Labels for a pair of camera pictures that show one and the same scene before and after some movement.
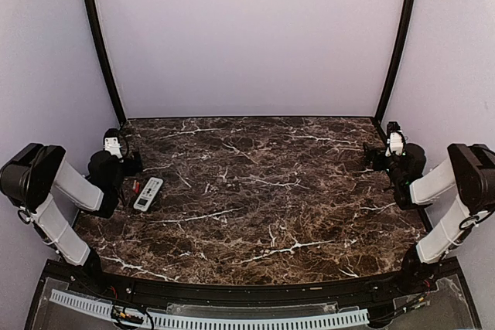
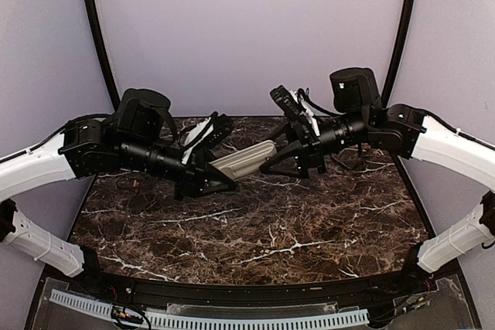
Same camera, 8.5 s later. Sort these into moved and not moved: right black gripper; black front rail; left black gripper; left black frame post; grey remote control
Moved: grey remote control; right black gripper; left black gripper
Not moved: black front rail; left black frame post
